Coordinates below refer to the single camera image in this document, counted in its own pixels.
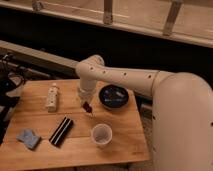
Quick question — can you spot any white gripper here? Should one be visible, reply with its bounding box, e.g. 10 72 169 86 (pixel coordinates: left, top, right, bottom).
77 86 94 102

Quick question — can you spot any red pepper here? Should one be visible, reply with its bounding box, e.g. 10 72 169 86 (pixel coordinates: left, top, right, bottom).
83 102 93 116

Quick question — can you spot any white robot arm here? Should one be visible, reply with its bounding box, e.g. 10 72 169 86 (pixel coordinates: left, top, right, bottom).
76 55 213 171

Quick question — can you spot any black bowl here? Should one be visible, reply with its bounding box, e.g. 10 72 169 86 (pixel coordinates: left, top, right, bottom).
99 84 129 109

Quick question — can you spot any white plastic bottle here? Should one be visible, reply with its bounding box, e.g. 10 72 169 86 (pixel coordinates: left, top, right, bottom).
45 83 59 112

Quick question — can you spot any black striped box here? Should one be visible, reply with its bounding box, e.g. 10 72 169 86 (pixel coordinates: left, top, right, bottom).
49 117 74 147

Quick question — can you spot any blue cloth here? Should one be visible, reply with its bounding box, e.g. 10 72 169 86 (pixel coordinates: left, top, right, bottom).
16 129 41 150

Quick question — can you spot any black cables and equipment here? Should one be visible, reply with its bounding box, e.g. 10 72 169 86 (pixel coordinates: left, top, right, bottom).
0 51 29 144

